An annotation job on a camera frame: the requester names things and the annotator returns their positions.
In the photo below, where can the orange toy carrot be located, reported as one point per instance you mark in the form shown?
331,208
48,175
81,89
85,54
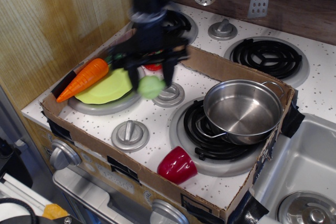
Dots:
89,75

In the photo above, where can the grey oven knob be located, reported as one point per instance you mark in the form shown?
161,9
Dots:
63,155
163,212

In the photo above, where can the grey toy sink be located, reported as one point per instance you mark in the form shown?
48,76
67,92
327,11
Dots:
304,162

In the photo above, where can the hanging metal slotted spatula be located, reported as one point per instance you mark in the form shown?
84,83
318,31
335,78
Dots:
258,9

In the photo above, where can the grey stove knob back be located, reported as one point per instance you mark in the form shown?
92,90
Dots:
223,30

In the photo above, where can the grey oven knob left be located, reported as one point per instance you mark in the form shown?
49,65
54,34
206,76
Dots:
63,155

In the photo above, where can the light green plate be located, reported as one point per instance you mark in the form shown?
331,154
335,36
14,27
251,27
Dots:
113,86

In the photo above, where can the red toy strawberry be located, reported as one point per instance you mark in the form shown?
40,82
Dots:
153,67

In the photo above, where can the stainless steel pot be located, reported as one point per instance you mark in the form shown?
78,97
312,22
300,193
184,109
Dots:
242,112

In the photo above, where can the red toy bell pepper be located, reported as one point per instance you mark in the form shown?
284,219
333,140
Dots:
177,166

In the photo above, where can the cardboard fence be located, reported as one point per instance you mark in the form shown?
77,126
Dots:
216,192

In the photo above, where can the metal sink drain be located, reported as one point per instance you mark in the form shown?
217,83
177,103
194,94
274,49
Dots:
306,207

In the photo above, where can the black burner front right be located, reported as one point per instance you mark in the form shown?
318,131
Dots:
211,155

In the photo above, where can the grey stove knob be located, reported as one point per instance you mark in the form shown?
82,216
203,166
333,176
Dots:
170,96
130,136
223,30

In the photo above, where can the yellow tape piece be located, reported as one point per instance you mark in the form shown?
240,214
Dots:
54,211

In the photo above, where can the green toy broccoli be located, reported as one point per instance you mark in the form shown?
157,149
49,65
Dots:
150,87

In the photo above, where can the grey stove knob centre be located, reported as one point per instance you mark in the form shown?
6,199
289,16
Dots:
170,96

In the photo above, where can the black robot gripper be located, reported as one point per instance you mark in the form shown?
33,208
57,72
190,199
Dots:
130,54

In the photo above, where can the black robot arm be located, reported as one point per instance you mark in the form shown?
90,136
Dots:
148,6

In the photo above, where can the grey oven door handle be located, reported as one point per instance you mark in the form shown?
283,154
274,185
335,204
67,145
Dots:
88,194

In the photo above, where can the grey stove knob front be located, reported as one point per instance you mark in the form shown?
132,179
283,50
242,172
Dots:
130,136

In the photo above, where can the grey oven knob right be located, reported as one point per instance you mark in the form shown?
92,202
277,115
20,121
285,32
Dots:
163,212

